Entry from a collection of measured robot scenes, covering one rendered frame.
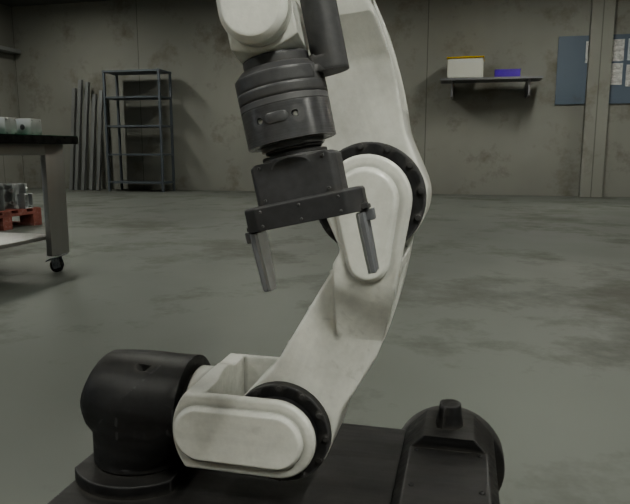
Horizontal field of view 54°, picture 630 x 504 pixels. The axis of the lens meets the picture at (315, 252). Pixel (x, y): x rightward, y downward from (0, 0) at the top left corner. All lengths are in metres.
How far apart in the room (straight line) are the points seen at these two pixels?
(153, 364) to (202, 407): 0.13
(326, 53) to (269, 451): 0.53
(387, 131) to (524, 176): 9.14
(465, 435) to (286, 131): 0.66
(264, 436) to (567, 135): 9.30
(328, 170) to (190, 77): 10.34
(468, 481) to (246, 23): 0.71
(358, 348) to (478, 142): 9.09
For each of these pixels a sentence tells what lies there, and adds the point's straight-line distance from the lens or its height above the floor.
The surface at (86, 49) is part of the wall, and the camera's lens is 11.88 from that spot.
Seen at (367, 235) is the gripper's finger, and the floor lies 0.59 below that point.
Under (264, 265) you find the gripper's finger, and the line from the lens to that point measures 0.62.
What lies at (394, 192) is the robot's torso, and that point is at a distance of 0.75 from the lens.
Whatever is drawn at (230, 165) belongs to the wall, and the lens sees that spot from 10.58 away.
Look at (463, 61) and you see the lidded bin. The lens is 9.39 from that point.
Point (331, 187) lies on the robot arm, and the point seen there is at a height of 0.63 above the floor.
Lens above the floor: 0.67
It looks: 9 degrees down
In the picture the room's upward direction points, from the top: straight up
